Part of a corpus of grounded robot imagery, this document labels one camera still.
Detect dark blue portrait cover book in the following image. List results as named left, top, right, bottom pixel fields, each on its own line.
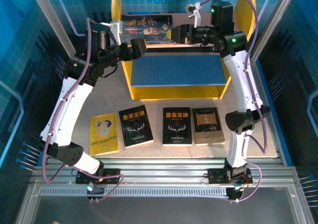
left=120, top=14, right=174, bottom=45

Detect black antler cover book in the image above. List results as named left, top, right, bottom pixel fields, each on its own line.
left=162, top=106, right=193, bottom=146
left=118, top=105, right=154, bottom=149

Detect brown scroll cover book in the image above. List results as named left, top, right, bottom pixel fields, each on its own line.
left=191, top=106, right=226, bottom=145

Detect yellow bookshelf pink blue shelves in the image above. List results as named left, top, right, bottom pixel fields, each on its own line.
left=111, top=0, right=257, bottom=101

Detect slotted aluminium strip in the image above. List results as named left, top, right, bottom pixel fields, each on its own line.
left=39, top=188, right=229, bottom=195

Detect black connector box with LED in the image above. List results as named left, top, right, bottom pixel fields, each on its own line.
left=86, top=181, right=105, bottom=200
left=227, top=186, right=245, bottom=202

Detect dark clear panel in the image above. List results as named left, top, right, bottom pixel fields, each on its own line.
left=32, top=195, right=303, bottom=224

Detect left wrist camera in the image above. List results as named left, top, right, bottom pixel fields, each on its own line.
left=100, top=20, right=124, bottom=46

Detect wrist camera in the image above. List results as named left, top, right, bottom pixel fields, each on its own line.
left=185, top=1, right=202, bottom=28
left=100, top=20, right=124, bottom=46

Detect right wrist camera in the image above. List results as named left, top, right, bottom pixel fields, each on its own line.
left=185, top=1, right=202, bottom=28

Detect aluminium frame post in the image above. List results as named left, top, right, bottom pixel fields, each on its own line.
left=26, top=0, right=78, bottom=60
left=250, top=0, right=299, bottom=61

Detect aluminium rail bed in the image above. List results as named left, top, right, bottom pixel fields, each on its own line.
left=29, top=157, right=303, bottom=189

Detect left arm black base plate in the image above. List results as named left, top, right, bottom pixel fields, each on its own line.
left=75, top=168, right=122, bottom=185

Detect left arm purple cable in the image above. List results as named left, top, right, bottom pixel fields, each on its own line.
left=41, top=17, right=124, bottom=204

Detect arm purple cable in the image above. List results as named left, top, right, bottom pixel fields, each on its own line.
left=41, top=17, right=124, bottom=204
left=201, top=0, right=269, bottom=204

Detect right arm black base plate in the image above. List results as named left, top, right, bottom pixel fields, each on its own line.
left=207, top=167, right=253, bottom=185

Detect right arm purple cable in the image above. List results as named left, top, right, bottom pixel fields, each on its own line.
left=201, top=0, right=269, bottom=204

